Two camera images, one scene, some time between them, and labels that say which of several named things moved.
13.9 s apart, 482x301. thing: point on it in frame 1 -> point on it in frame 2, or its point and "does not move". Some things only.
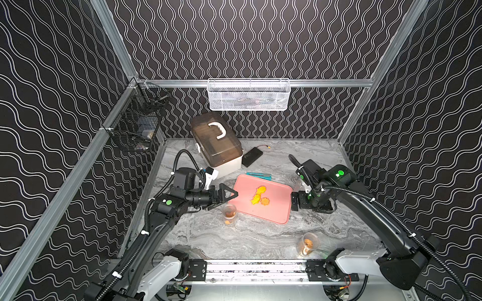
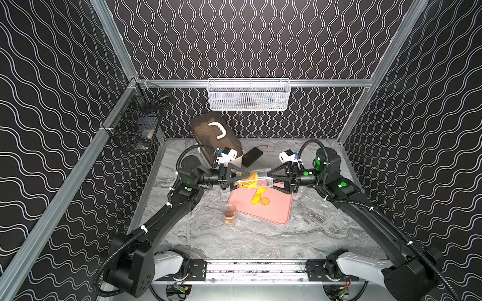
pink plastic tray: x=280 y=195 does not move
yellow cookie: x=255 y=199 does not move
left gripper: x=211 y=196 -> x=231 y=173
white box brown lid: x=218 y=145 does not move
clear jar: x=308 y=242 -> x=258 y=182
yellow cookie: x=265 y=200 does not move
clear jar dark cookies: x=230 y=214 does not move
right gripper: x=300 y=204 -> x=292 y=179
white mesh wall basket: x=248 y=94 does not move
